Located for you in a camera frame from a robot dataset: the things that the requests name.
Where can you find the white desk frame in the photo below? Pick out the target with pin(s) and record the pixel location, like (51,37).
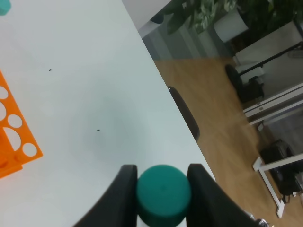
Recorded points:
(279,119)

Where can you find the green potted plant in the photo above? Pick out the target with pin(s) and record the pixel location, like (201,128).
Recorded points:
(259,15)

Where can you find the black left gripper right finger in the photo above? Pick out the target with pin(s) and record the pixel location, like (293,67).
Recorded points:
(210,206)

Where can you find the teal-capped test tube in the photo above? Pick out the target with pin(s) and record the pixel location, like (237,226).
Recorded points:
(163,196)

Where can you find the white plant pot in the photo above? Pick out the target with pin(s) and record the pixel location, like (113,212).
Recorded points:
(230,26)

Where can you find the orange test tube rack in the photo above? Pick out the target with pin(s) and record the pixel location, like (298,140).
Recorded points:
(17,144)

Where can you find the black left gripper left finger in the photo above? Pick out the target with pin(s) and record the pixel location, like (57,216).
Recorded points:
(117,207)

